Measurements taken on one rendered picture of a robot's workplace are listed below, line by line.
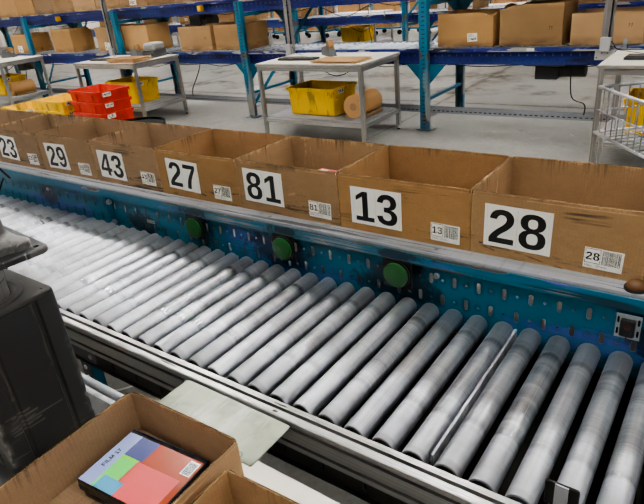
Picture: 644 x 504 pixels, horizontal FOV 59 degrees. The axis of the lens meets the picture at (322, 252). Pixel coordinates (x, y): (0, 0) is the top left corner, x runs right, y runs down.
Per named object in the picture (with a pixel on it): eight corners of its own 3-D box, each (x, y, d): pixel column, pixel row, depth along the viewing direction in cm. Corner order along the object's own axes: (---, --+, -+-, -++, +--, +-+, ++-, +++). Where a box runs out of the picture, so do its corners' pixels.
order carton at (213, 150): (162, 193, 210) (152, 148, 203) (218, 169, 231) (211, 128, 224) (241, 209, 189) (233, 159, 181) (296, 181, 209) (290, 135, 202)
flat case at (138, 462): (156, 526, 92) (154, 519, 91) (78, 485, 101) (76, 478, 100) (211, 466, 102) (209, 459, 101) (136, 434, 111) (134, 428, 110)
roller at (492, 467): (462, 501, 100) (463, 480, 98) (549, 346, 137) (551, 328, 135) (490, 513, 97) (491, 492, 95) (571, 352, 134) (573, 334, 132)
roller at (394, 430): (367, 458, 111) (365, 438, 109) (471, 325, 148) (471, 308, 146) (389, 468, 108) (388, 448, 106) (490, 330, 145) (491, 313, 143)
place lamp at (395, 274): (383, 285, 156) (381, 262, 153) (385, 283, 157) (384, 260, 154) (406, 290, 152) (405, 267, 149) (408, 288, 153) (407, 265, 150)
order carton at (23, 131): (0, 162, 275) (-12, 127, 268) (56, 145, 296) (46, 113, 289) (45, 171, 253) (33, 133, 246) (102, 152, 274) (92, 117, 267)
